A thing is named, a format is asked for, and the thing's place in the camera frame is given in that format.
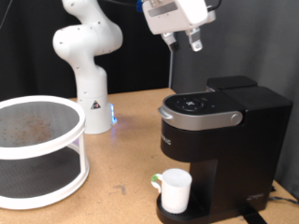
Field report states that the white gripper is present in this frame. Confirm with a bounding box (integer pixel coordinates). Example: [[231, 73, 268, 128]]
[[142, 0, 217, 53]]

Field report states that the black Keurig coffee machine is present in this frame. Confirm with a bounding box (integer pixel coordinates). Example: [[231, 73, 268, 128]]
[[155, 85, 293, 224]]

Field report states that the white mug green-taped handle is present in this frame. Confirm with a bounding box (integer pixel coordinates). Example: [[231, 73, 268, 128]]
[[150, 168, 193, 215]]

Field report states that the grey partition panel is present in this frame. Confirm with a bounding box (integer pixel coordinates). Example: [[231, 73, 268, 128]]
[[169, 0, 299, 200]]

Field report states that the black curtain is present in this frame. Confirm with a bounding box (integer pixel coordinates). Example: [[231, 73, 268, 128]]
[[0, 0, 176, 102]]

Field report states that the black tape strip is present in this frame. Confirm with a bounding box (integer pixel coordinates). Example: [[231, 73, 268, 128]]
[[237, 208, 269, 224]]

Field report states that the white two-tier turntable shelf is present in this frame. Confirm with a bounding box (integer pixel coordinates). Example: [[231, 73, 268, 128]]
[[0, 95, 91, 210]]

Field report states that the black robot camera cable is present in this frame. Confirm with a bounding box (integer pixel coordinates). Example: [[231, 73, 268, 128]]
[[206, 0, 222, 13]]

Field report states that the braided power cable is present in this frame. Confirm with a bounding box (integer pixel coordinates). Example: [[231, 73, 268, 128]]
[[267, 195, 299, 205]]

